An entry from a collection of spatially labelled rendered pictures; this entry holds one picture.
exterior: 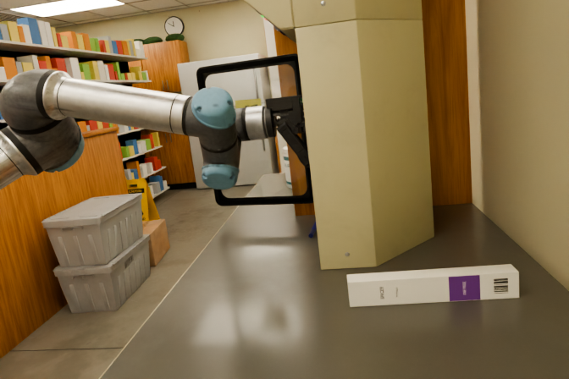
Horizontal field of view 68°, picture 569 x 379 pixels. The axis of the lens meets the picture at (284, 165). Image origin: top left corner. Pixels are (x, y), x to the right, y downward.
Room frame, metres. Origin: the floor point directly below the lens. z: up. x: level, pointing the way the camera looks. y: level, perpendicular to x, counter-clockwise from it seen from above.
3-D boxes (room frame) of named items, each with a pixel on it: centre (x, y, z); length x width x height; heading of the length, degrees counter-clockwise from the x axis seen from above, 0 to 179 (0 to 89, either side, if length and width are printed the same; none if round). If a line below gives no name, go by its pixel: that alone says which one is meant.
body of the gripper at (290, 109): (0.93, -0.04, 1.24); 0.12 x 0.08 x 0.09; 82
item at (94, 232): (2.84, 1.33, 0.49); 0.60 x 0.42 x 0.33; 171
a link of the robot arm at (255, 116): (0.95, 0.04, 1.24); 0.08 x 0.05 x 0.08; 172
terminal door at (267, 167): (1.15, 0.07, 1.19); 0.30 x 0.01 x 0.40; 72
